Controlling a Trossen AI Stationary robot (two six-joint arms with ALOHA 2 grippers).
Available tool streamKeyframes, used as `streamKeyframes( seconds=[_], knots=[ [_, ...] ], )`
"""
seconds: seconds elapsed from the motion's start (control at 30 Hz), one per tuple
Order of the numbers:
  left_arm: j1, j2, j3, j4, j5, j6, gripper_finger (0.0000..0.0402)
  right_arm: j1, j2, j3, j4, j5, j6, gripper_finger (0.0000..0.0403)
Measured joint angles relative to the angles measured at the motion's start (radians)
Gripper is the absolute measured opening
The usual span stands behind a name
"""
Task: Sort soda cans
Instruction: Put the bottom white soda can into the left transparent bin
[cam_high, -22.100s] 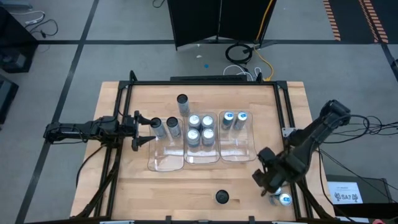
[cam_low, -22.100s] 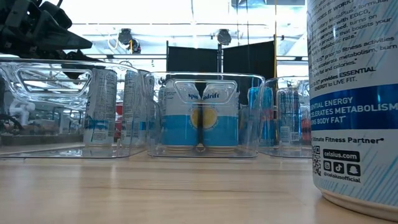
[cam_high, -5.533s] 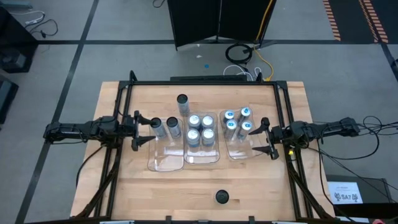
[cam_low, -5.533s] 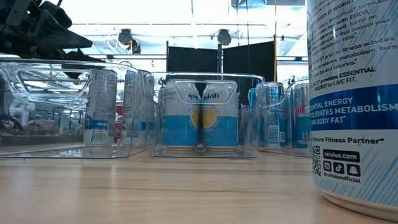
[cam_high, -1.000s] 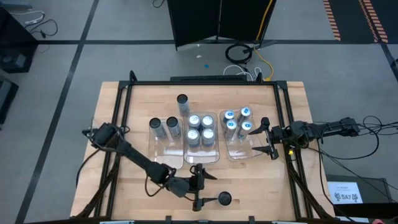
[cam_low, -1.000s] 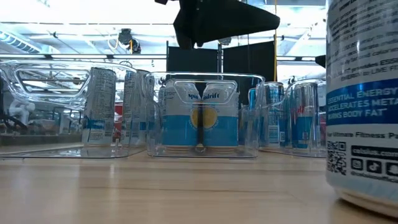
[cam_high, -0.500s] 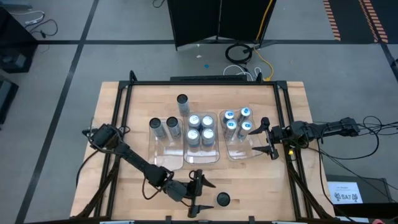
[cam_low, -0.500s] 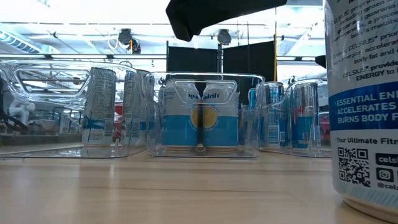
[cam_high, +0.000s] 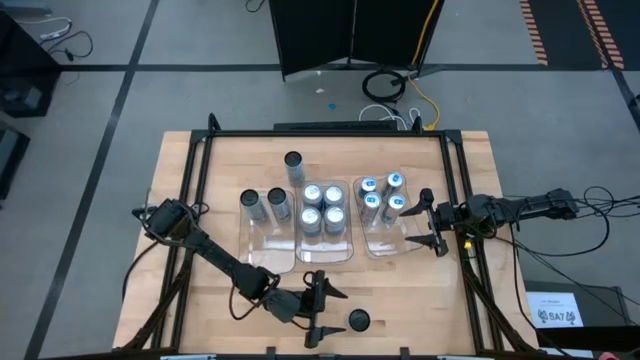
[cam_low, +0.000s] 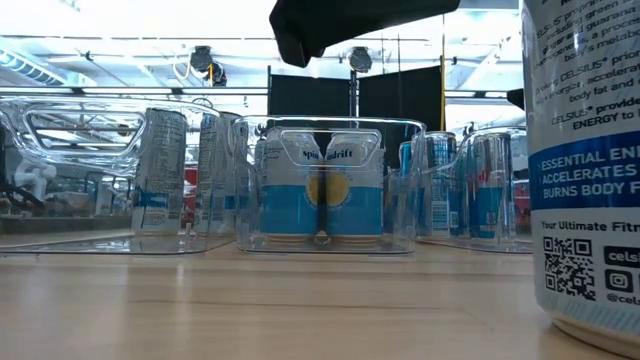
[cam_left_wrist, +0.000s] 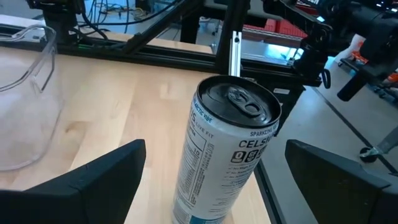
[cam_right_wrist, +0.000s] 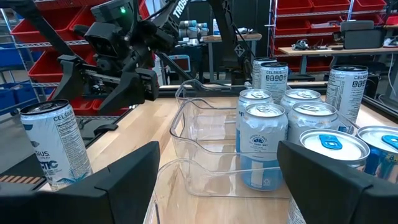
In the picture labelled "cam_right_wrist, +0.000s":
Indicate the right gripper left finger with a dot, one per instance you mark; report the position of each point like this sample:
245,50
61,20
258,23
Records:
77,199

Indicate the black frame bracket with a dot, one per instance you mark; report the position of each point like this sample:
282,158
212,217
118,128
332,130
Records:
105,129

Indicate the white light-blue seltzer can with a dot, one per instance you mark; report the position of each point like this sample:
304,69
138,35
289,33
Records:
312,124
300,95
264,140
255,95

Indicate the wooden workbench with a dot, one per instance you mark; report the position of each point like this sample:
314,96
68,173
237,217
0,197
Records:
311,51

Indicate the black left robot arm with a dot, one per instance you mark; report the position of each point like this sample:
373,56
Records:
164,31

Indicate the red storage bin rack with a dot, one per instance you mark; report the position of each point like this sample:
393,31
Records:
46,65
326,6

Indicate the clear plastic bin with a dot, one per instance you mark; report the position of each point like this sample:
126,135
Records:
202,140
199,93
217,202

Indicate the blue silver Red Bull can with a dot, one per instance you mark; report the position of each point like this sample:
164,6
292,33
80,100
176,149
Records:
379,137
334,149

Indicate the small wooden table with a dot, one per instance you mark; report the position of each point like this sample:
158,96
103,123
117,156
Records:
217,38

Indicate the grey black case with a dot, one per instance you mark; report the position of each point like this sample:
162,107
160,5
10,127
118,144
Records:
362,37

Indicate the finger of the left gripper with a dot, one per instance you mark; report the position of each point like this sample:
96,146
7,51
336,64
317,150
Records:
133,90
70,74

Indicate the blue storage bins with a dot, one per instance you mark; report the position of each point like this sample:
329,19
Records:
12,93

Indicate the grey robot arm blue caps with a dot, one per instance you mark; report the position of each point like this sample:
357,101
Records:
189,29

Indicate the white Celsius can black lid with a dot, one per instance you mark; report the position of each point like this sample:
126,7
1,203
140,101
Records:
256,71
273,81
56,146
346,93

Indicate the blue-framed screen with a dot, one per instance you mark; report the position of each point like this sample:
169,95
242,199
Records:
180,63

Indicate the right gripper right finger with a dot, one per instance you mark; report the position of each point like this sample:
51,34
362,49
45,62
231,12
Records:
342,199

